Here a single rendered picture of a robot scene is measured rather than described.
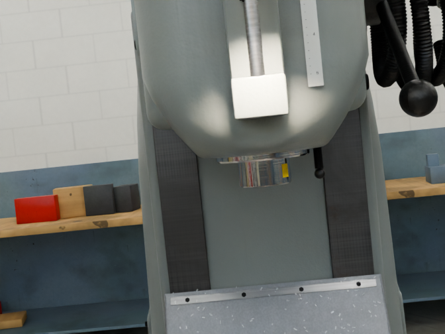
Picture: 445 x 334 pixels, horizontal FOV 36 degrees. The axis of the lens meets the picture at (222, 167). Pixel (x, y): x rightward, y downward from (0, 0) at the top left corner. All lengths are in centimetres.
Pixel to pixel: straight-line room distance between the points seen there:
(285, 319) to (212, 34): 56
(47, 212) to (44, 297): 92
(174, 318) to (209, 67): 55
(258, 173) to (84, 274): 449
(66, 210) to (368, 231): 361
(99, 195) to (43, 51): 121
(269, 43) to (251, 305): 58
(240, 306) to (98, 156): 399
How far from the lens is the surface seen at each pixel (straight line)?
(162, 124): 74
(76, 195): 449
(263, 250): 102
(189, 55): 55
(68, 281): 511
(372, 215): 103
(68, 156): 500
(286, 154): 59
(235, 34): 51
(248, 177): 61
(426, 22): 85
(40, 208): 447
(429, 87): 56
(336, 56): 55
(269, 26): 51
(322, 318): 101
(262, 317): 101
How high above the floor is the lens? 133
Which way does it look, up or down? 3 degrees down
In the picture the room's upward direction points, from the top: 6 degrees counter-clockwise
